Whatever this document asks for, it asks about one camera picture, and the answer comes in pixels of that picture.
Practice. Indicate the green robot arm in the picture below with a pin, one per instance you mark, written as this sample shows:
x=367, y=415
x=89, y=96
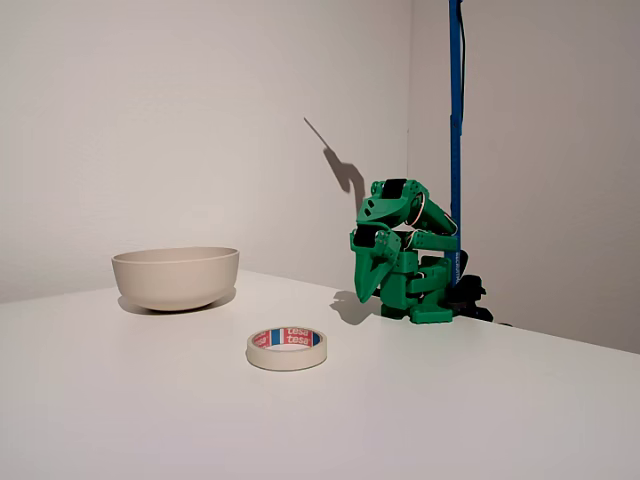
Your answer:
x=400, y=295

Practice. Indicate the black table clamp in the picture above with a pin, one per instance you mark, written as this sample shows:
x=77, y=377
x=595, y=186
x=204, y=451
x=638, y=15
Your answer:
x=470, y=292

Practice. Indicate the beige masking tape roll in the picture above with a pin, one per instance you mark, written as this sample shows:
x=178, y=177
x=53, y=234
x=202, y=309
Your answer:
x=286, y=356

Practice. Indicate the beige bowl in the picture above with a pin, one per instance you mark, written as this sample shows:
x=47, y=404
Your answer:
x=175, y=280

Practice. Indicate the blue vertical pole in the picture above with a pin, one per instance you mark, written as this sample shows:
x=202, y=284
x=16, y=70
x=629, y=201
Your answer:
x=455, y=125

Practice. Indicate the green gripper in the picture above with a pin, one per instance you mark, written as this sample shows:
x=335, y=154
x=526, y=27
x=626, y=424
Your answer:
x=369, y=264

